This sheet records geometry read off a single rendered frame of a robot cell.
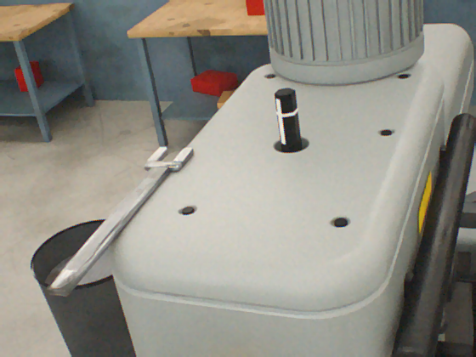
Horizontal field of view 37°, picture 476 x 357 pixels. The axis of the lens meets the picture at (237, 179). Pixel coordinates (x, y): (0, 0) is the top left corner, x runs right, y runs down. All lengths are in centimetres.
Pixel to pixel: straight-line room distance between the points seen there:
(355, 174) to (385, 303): 14
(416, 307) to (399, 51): 36
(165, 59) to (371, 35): 502
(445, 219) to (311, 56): 26
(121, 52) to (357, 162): 537
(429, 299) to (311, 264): 14
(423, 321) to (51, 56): 592
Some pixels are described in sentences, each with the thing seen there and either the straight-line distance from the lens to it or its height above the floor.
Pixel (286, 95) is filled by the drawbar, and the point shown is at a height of 195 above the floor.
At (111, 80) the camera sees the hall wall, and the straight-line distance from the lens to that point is 619.
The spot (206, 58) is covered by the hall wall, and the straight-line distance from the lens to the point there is 569.
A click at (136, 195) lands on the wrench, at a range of 69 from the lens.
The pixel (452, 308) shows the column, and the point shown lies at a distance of 131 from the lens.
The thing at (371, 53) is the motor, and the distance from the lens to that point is 88.
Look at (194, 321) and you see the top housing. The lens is 63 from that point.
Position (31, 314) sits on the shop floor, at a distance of 391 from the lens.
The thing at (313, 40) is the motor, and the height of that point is 195.
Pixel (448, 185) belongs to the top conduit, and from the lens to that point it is 82.
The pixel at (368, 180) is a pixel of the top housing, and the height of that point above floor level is 189.
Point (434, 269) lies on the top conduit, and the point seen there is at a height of 181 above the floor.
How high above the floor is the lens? 223
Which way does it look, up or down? 29 degrees down
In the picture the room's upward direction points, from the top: 10 degrees counter-clockwise
